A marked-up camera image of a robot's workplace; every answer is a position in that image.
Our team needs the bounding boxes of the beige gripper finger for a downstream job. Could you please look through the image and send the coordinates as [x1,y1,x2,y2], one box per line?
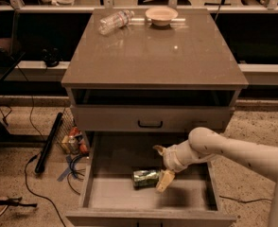
[156,170,175,193]
[152,145,166,156]

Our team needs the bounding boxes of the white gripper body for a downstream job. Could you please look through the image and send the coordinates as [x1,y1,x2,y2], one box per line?
[163,141,198,173]

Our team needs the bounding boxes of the green soda can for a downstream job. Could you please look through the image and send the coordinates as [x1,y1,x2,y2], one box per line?
[131,169,160,188]

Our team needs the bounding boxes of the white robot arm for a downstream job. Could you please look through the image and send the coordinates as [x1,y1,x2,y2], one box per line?
[153,127,278,227]

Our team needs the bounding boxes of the open middle drawer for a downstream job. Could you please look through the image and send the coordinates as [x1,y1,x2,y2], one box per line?
[66,132,236,227]

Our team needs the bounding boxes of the grey drawer cabinet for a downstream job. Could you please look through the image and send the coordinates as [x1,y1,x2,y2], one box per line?
[61,7,250,227]

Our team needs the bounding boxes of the black tube on floor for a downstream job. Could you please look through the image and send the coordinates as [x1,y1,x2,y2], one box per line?
[34,113,63,174]

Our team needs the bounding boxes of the white bowl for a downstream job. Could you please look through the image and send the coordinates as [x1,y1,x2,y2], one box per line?
[146,7,178,26]

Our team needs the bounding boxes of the clear plastic water bottle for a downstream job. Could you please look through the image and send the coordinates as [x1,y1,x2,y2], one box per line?
[98,9,134,35]

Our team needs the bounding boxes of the small black device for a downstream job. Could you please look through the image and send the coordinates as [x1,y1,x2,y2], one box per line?
[42,48,61,67]

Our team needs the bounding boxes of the wooden disc with clamp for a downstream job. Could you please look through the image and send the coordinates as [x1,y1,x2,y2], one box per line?
[0,197,37,217]

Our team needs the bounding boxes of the black chair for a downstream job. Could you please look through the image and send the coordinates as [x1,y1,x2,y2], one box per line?
[0,1,25,82]

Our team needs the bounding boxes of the black drawer handle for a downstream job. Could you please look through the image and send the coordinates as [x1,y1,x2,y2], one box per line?
[137,120,164,129]

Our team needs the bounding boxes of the blue tape and cables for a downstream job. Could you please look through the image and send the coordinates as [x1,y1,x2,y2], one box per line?
[57,154,89,196]

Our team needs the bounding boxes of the wire basket with items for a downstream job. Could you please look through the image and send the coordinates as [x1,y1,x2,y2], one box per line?
[55,108,90,155]

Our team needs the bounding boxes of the black floor cable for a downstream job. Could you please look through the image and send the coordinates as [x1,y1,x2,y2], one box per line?
[15,64,67,227]

